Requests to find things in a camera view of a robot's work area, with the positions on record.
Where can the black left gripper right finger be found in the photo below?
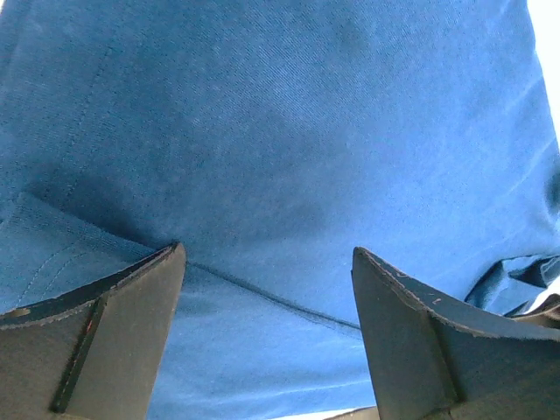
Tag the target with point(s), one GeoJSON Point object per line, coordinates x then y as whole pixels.
{"type": "Point", "coordinates": [431, 356]}

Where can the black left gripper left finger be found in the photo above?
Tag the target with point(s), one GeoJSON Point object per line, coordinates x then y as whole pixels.
{"type": "Point", "coordinates": [94, 352]}

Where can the dark blue t-shirt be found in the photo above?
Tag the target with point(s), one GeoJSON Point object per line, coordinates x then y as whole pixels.
{"type": "Point", "coordinates": [271, 139]}

